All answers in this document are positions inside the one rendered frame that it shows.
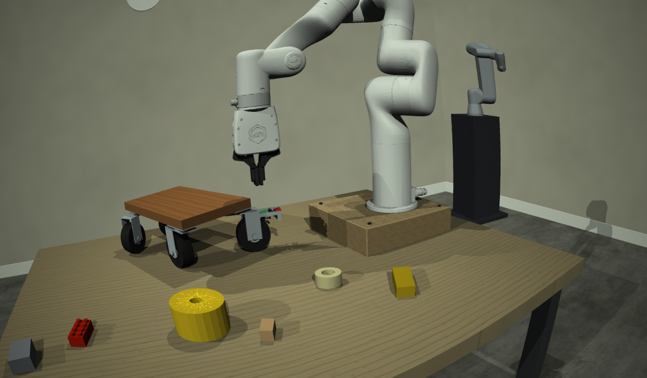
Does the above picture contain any yellow short cylinder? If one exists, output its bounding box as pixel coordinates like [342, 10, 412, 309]
[169, 288, 231, 342]

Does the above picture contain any red toy building brick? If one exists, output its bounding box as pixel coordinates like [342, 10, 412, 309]
[68, 318, 94, 347]

